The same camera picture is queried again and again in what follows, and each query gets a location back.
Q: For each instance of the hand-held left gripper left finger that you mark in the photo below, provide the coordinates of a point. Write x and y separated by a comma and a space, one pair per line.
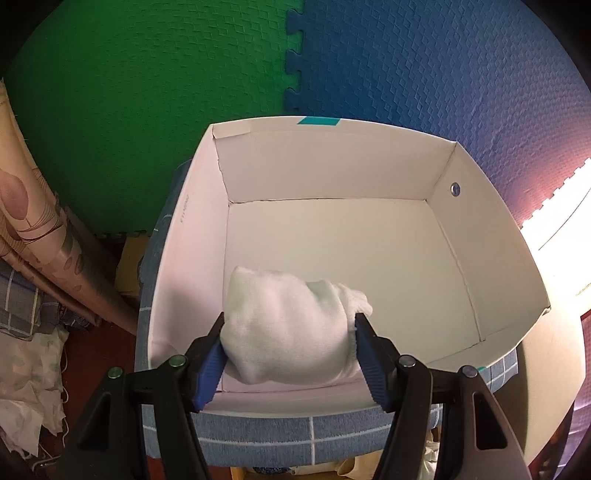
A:
210, 369

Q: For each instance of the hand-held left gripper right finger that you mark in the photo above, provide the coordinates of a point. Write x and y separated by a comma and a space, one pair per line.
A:
371, 369

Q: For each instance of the white sock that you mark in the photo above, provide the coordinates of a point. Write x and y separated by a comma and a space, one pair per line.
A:
286, 323

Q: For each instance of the white cardboard shoe box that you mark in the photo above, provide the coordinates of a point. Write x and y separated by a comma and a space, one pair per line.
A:
346, 240

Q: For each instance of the blue checked cloth cover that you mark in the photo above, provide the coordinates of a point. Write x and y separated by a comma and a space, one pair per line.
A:
258, 438

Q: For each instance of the yellow foam mat piece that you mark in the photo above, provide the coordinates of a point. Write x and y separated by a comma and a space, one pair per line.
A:
131, 265

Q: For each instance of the white leaf print cloth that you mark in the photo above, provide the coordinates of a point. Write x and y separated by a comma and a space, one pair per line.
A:
27, 378

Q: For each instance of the grey plaid cloth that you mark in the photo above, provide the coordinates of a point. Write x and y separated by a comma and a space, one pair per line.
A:
18, 300

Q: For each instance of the beige leaf print curtain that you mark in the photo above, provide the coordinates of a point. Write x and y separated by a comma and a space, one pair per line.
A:
41, 230

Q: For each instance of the bright white foam mat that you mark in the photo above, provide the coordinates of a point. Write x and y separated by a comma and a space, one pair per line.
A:
563, 221

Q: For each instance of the green foam mat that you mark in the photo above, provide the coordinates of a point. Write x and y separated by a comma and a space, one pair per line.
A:
138, 92

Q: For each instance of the blue foam mat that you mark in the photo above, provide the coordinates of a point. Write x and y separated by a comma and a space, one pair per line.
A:
438, 69

